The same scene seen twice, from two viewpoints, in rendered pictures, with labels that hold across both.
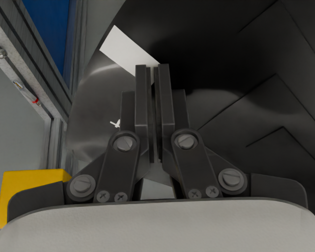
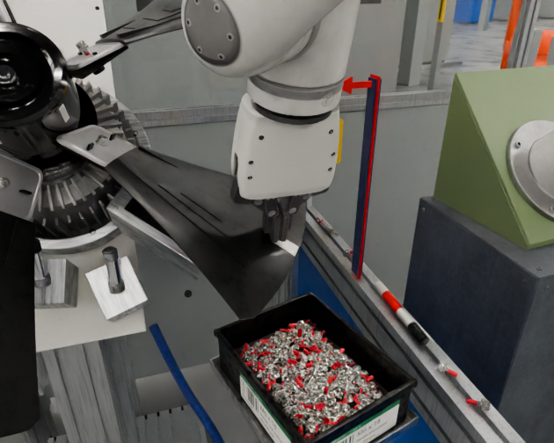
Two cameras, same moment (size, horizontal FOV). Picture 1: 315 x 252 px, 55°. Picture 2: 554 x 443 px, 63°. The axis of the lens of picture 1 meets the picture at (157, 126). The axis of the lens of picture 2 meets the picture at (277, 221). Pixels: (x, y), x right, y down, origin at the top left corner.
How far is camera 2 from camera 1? 0.38 m
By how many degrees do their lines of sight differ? 17
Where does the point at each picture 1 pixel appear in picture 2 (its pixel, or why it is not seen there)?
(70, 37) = (294, 284)
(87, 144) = not seen: hidden behind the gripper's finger
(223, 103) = (245, 228)
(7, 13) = (344, 281)
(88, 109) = (298, 221)
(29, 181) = not seen: hidden behind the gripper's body
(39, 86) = (318, 233)
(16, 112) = (337, 207)
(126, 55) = (287, 245)
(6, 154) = (343, 163)
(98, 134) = not seen: hidden behind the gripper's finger
